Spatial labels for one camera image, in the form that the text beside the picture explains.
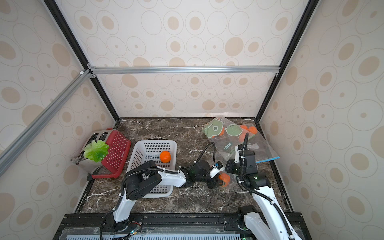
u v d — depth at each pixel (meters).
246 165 0.57
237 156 0.70
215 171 0.77
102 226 0.70
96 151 0.78
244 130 1.00
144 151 0.97
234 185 0.85
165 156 0.90
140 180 0.53
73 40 0.78
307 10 0.69
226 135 1.07
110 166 0.84
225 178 0.80
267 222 0.47
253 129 1.06
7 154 0.51
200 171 0.71
